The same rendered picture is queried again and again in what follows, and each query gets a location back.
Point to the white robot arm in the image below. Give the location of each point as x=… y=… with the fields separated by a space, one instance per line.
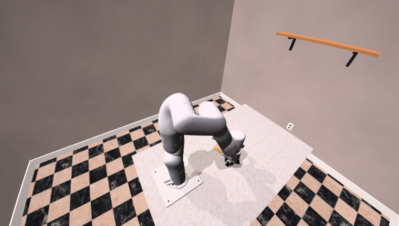
x=178 y=118

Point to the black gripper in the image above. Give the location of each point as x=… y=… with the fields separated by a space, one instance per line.
x=234 y=158

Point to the tan flat mat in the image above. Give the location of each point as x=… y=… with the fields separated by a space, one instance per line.
x=216 y=147

